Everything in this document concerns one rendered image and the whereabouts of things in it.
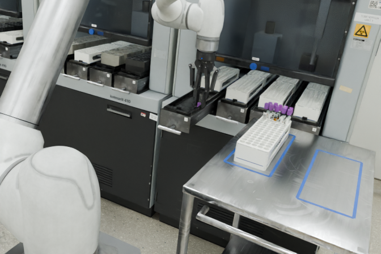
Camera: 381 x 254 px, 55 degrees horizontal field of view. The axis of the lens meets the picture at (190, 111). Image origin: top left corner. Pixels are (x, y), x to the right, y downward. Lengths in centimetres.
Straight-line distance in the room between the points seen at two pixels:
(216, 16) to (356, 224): 84
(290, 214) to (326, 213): 10
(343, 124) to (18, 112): 123
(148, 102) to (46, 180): 112
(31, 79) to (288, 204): 69
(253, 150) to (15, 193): 63
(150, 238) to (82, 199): 132
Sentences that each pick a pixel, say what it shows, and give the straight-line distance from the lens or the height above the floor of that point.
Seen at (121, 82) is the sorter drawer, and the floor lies 78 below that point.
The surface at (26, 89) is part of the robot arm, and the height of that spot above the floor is 105.
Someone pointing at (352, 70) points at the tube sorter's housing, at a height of 104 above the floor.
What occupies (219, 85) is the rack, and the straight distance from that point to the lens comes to 172.
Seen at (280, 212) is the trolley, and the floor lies 82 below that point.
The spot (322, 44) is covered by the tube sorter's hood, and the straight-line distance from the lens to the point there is 155.
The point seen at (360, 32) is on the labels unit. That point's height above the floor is 119.
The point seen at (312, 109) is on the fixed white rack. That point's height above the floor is 86.
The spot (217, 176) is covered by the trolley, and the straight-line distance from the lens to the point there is 103.
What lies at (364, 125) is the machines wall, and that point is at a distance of 281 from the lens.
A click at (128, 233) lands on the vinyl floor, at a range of 207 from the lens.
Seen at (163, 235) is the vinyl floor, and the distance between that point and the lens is 207.
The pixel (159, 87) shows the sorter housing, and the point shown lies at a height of 77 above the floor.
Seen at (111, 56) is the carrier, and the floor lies 87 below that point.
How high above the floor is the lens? 135
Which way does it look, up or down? 22 degrees down
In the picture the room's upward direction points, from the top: 7 degrees clockwise
